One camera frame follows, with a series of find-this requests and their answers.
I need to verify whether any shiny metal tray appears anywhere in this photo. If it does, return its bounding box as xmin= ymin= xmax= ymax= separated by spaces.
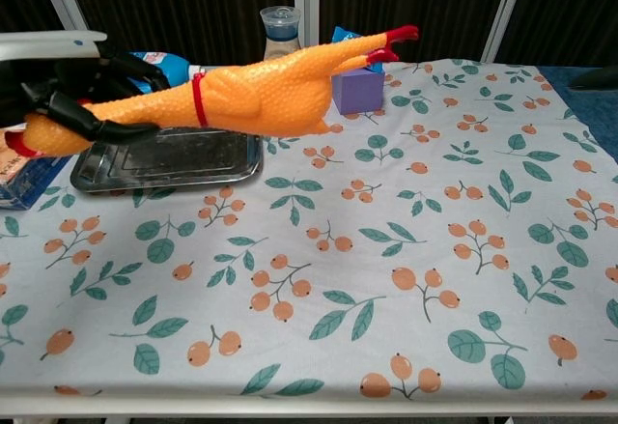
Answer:
xmin=70 ymin=127 xmax=265 ymax=194

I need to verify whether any blue detergent pump bottle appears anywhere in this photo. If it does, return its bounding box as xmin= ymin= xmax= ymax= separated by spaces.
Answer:
xmin=127 ymin=50 xmax=205 ymax=95

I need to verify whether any beige mayonnaise squeeze bottle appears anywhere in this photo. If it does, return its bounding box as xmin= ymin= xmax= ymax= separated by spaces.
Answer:
xmin=260 ymin=5 xmax=301 ymax=61

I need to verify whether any orange rubber chicken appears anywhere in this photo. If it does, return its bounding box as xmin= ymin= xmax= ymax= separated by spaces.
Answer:
xmin=4 ymin=25 xmax=420 ymax=158

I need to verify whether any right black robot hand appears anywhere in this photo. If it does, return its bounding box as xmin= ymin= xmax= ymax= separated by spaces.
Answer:
xmin=568 ymin=66 xmax=618 ymax=91

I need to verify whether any orange and blue food box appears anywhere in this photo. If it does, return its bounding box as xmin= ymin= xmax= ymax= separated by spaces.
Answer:
xmin=0 ymin=124 xmax=71 ymax=212

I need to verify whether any blue snack bag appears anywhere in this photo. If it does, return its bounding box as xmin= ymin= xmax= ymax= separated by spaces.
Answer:
xmin=331 ymin=26 xmax=387 ymax=75

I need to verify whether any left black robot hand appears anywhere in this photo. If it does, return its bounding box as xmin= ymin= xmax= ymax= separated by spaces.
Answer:
xmin=0 ymin=30 xmax=173 ymax=145

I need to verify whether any purple cube block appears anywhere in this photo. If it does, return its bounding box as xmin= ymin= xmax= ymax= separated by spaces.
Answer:
xmin=330 ymin=67 xmax=386 ymax=116

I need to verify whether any white floral tablecloth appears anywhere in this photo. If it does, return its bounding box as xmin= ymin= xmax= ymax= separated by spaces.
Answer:
xmin=0 ymin=59 xmax=618 ymax=404

